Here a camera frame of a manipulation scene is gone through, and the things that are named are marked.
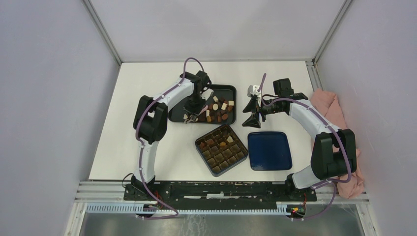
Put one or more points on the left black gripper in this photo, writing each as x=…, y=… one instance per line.
x=193, y=111

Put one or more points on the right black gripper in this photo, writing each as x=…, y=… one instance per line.
x=253, y=120

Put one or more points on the pink tongs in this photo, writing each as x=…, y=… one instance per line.
x=203, y=109

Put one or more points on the black chocolate tray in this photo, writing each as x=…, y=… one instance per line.
x=224, y=93

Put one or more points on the blue chocolate box with insert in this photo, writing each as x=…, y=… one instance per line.
x=221, y=150

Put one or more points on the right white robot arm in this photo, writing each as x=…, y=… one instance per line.
x=333, y=157

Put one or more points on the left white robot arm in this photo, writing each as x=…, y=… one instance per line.
x=151, y=119

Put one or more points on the white round chocolate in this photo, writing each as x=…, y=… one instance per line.
x=215, y=106

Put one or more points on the blue box lid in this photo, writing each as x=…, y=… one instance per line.
x=269, y=151

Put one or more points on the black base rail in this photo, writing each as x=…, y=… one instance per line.
x=229, y=195

